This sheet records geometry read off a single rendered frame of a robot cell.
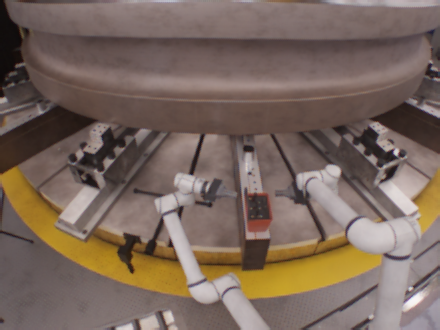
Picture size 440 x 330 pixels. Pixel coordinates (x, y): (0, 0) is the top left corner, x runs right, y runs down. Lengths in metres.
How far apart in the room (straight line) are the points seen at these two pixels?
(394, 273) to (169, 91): 1.61
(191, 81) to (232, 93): 0.27
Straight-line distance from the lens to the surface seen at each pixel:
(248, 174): 2.02
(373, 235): 1.18
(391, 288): 1.37
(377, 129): 2.47
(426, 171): 3.23
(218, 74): 1.97
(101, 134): 2.26
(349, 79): 2.29
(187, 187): 1.69
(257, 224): 1.65
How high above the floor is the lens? 2.11
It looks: 43 degrees down
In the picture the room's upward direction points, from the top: straight up
